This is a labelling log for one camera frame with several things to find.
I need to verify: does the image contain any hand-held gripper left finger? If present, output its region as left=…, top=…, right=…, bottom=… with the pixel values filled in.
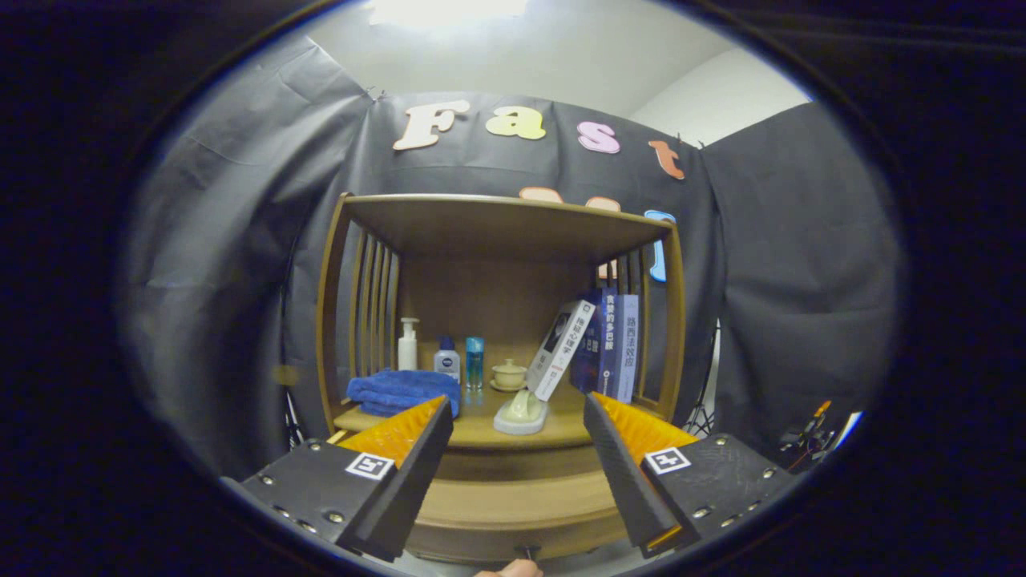
left=220, top=394, right=454, bottom=563

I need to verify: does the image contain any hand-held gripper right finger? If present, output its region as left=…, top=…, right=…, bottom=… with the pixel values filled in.
left=583, top=392, right=794, bottom=559

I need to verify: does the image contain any pale green slipper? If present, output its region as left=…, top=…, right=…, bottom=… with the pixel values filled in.
left=493, top=389, right=550, bottom=436

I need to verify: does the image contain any wooden countertop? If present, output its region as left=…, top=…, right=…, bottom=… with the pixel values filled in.
left=333, top=385, right=670, bottom=451

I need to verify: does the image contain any wooden cabinet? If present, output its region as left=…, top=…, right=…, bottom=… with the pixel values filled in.
left=315, top=192, right=688, bottom=566

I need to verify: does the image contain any blue towel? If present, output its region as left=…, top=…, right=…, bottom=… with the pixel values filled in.
left=346, top=369, right=462, bottom=419

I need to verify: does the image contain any white bottle with blue cap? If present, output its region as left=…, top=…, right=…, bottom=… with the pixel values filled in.
left=434, top=337, right=462, bottom=384

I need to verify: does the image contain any pale grey book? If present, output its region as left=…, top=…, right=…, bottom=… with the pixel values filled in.
left=616, top=294, right=640, bottom=404

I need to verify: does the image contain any cream lidded teacup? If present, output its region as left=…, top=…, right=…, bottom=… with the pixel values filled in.
left=490, top=359, right=528, bottom=393

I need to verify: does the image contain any white book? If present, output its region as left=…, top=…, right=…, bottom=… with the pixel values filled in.
left=526, top=300, right=597, bottom=402

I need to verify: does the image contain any dark blue book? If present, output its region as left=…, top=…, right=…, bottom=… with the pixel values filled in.
left=571, top=288, right=618, bottom=399

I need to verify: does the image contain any orange and black clamp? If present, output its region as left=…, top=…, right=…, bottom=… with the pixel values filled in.
left=782, top=401, right=862, bottom=470

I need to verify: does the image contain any black backdrop cloth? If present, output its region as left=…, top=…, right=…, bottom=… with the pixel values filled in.
left=120, top=36, right=907, bottom=482

